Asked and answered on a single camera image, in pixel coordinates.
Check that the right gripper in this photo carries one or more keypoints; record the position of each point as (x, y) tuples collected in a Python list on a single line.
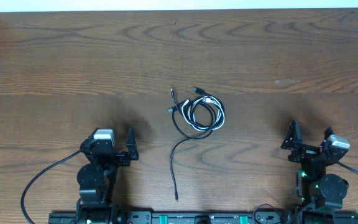
[(306, 151)]

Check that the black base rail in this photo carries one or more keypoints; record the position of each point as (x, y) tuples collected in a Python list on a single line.
[(145, 217)]

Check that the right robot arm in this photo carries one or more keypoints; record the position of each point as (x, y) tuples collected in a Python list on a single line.
[(321, 194)]

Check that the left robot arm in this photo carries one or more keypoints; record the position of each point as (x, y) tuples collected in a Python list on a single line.
[(97, 179)]

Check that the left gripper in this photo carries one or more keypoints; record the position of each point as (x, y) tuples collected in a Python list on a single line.
[(125, 160)]

